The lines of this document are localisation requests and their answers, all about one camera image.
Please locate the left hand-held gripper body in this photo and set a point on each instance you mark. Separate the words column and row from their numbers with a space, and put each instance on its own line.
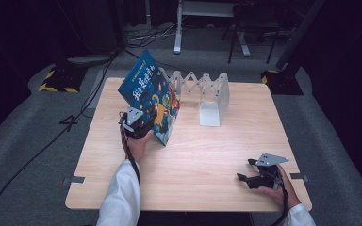
column 136, row 127

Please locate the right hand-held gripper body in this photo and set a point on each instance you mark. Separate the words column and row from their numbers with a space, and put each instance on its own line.
column 268, row 177

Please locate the blue picture book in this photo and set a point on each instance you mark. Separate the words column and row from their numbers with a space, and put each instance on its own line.
column 147, row 91

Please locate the white expandable bookend rack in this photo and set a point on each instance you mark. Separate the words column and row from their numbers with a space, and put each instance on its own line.
column 212, row 97

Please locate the person's right hand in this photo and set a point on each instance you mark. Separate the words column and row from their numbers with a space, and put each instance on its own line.
column 281, row 193

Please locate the person's left hand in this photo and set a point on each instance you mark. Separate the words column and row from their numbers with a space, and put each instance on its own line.
column 138, row 149

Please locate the grey tape strip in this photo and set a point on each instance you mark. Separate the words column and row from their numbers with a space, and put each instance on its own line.
column 300, row 176
column 75, row 180

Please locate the person's right white sleeve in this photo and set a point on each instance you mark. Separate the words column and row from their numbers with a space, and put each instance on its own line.
column 300, row 216

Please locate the person's white sleeve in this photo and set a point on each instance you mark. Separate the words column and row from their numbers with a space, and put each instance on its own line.
column 300, row 216
column 121, row 197

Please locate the person's left white sleeve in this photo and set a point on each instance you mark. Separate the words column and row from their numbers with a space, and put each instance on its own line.
column 121, row 197

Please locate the striped black stand base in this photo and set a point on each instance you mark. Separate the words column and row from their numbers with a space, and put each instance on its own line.
column 61, row 80
column 283, row 83

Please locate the black chair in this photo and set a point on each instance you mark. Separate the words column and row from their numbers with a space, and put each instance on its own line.
column 251, row 22

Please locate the slanted dark metal pole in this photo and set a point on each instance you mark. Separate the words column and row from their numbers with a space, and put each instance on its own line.
column 298, row 33

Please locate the grey round base plate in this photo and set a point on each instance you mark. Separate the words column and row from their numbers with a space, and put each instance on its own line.
column 89, row 59

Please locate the white desk frame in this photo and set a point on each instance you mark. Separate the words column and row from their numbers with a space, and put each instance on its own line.
column 178, row 31

